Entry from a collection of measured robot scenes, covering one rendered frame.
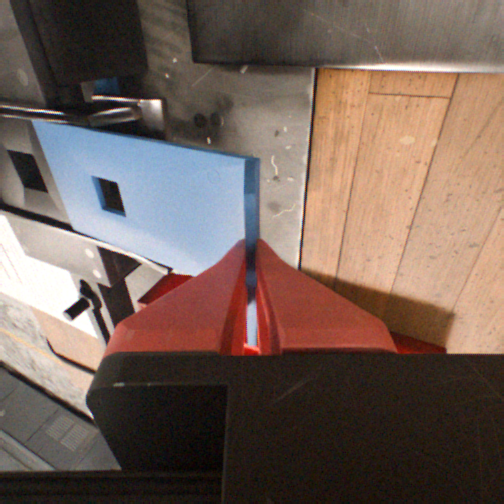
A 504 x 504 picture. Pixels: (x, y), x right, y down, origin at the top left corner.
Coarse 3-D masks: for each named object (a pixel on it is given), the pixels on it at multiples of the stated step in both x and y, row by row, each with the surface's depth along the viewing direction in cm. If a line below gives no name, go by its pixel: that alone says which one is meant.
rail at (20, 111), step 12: (0, 108) 18; (12, 108) 18; (24, 108) 17; (36, 108) 17; (48, 108) 17; (60, 108) 17; (72, 108) 17; (84, 108) 17; (48, 120) 17; (60, 120) 17; (72, 120) 16; (84, 120) 16
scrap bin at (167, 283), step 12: (168, 276) 32; (180, 276) 32; (192, 276) 32; (156, 288) 30; (168, 288) 30; (144, 300) 29; (396, 336) 25; (408, 336) 25; (252, 348) 25; (396, 348) 24; (408, 348) 24; (420, 348) 24; (432, 348) 24; (444, 348) 24
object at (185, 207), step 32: (64, 128) 17; (64, 160) 18; (96, 160) 17; (128, 160) 15; (160, 160) 14; (192, 160) 13; (224, 160) 13; (256, 160) 12; (64, 192) 20; (96, 192) 18; (128, 192) 17; (160, 192) 15; (192, 192) 14; (224, 192) 13; (256, 192) 13; (96, 224) 20; (128, 224) 18; (160, 224) 17; (192, 224) 15; (224, 224) 14; (256, 224) 10; (160, 256) 18; (192, 256) 17; (256, 320) 13
